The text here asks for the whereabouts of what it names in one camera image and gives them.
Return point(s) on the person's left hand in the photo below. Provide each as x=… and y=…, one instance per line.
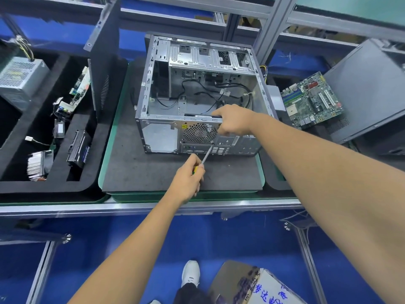
x=185, y=183

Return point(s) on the person's right hand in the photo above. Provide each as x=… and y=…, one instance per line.
x=240, y=118

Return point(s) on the person's left fingers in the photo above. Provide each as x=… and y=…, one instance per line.
x=197, y=180

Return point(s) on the person's right thumb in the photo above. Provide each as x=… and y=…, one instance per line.
x=228, y=131

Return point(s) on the silver computer case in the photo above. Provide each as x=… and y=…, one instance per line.
x=158, y=136

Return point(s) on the person's left forearm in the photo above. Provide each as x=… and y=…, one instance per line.
x=136, y=246

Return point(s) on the person's right forearm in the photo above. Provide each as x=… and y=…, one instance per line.
x=332, y=186

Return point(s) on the black case fan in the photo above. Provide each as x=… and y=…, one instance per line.
x=199, y=132

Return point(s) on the black foam mat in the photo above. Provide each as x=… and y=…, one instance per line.
x=142, y=170

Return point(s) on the grey power supply unit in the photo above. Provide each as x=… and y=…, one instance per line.
x=277, y=98

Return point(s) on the green motherboard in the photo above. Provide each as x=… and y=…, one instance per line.
x=311, y=99

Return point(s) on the white shoe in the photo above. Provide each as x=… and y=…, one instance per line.
x=190, y=273

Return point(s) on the green tray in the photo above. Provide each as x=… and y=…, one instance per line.
x=104, y=167

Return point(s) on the black foam sorting tray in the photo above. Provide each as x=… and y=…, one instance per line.
x=95, y=148

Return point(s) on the person's dark trouser leg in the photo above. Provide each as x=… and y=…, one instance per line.
x=191, y=294

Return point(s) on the cardboard box with tape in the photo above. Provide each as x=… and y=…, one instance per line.
x=253, y=286

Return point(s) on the black disk drive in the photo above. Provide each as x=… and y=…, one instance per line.
x=78, y=150

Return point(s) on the black case side panel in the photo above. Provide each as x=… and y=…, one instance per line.
x=109, y=60

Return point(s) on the closed black computer case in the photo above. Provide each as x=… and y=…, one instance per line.
x=370, y=88

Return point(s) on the white green expansion card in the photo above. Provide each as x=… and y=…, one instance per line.
x=76, y=91

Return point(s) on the aluminium heat sink with fan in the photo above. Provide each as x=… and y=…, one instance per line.
x=38, y=166

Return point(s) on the silver power supply unit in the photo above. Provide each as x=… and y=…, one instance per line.
x=22, y=79

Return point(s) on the aluminium workbench frame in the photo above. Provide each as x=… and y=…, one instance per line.
x=95, y=209

